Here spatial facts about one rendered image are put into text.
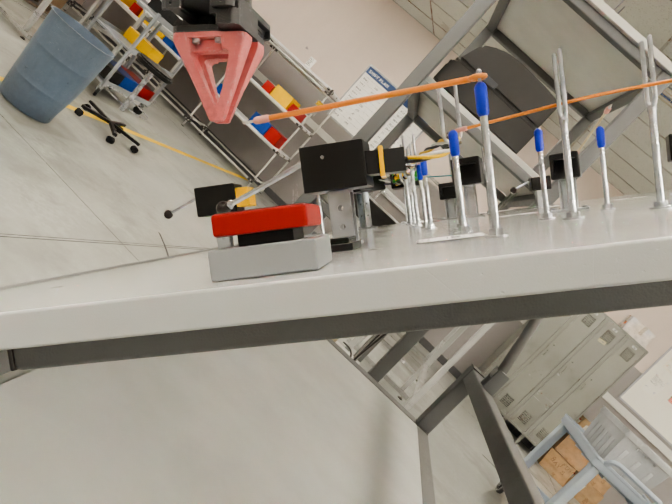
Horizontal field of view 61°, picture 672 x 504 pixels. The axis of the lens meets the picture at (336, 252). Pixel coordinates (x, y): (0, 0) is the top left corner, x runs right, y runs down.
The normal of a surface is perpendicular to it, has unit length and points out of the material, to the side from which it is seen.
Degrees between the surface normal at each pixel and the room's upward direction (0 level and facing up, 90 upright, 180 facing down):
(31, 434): 0
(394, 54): 90
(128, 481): 0
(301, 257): 90
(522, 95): 90
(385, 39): 90
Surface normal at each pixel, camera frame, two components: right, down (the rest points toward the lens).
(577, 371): -0.23, -0.04
